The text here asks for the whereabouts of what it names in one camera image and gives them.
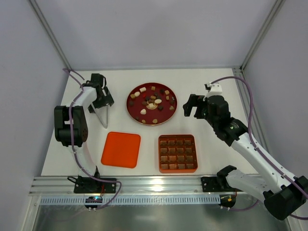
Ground metal tweezers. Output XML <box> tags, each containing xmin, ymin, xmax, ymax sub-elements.
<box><xmin>91</xmin><ymin>104</ymin><xmax>109</xmax><ymax>129</ymax></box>

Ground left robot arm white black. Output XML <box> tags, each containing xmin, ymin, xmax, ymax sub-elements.
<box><xmin>54</xmin><ymin>73</ymin><xmax>116</xmax><ymax>193</ymax></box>

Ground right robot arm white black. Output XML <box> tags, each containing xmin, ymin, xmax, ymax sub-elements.
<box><xmin>183</xmin><ymin>94</ymin><xmax>308</xmax><ymax>220</ymax></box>

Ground white ribbed oval chocolate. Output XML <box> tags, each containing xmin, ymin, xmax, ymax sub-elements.
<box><xmin>134</xmin><ymin>91</ymin><xmax>140</xmax><ymax>97</ymax></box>

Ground white heart chocolate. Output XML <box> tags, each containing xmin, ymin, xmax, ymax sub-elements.
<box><xmin>140</xmin><ymin>109</ymin><xmax>146</xmax><ymax>115</ymax></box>

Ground orange chocolate box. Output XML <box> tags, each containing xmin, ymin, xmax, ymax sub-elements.
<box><xmin>158</xmin><ymin>134</ymin><xmax>198</xmax><ymax>174</ymax></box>

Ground round dark red tray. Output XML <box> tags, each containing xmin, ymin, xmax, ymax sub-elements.
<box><xmin>126</xmin><ymin>83</ymin><xmax>178</xmax><ymax>126</ymax></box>

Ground orange box lid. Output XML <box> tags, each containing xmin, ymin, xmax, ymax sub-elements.
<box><xmin>101</xmin><ymin>131</ymin><xmax>141</xmax><ymax>168</ymax></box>

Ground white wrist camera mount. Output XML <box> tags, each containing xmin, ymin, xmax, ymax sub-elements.
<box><xmin>203</xmin><ymin>82</ymin><xmax>222</xmax><ymax>101</ymax></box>

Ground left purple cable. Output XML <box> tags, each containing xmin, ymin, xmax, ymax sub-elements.
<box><xmin>62</xmin><ymin>68</ymin><xmax>122</xmax><ymax>210</ymax></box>

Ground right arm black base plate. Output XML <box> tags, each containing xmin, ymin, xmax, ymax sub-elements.
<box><xmin>201</xmin><ymin>176</ymin><xmax>236</xmax><ymax>193</ymax></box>

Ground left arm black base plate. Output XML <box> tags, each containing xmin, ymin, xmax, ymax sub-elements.
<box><xmin>67</xmin><ymin>176</ymin><xmax>116</xmax><ymax>194</ymax></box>

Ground slotted cable duct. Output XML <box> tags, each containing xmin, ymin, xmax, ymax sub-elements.
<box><xmin>39</xmin><ymin>194</ymin><xmax>220</xmax><ymax>206</ymax></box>

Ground aluminium front rail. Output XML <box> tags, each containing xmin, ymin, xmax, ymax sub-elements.
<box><xmin>28</xmin><ymin>175</ymin><xmax>265</xmax><ymax>197</ymax></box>

